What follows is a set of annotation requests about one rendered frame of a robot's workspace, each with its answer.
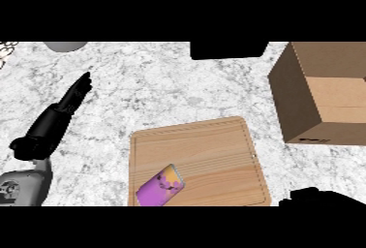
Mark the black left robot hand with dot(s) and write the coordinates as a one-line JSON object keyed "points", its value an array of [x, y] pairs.
{"points": [[44, 129]]}

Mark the grey round bowl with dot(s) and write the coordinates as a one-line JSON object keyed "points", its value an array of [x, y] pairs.
{"points": [[65, 46]]}

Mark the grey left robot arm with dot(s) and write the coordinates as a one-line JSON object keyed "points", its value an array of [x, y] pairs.
{"points": [[24, 189]]}

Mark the brown cardboard box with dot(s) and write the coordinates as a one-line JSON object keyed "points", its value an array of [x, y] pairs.
{"points": [[319, 93]]}

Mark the black appliance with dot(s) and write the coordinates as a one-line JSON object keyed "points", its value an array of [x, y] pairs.
{"points": [[227, 50]]}

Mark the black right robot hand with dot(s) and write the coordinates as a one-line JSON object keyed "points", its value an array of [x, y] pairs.
{"points": [[319, 198]]}

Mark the wooden cutting board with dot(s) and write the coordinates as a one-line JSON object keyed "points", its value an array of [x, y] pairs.
{"points": [[199, 161]]}

